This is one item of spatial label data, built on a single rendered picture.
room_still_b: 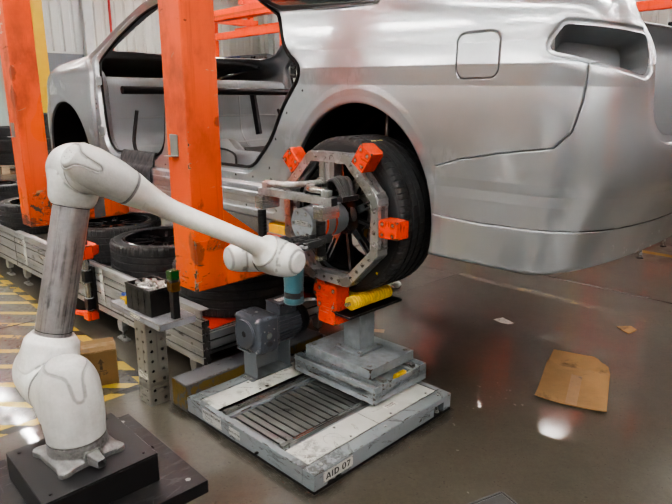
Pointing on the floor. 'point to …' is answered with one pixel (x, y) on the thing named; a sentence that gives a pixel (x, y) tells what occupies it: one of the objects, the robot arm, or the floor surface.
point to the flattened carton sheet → (575, 381)
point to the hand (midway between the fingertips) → (320, 238)
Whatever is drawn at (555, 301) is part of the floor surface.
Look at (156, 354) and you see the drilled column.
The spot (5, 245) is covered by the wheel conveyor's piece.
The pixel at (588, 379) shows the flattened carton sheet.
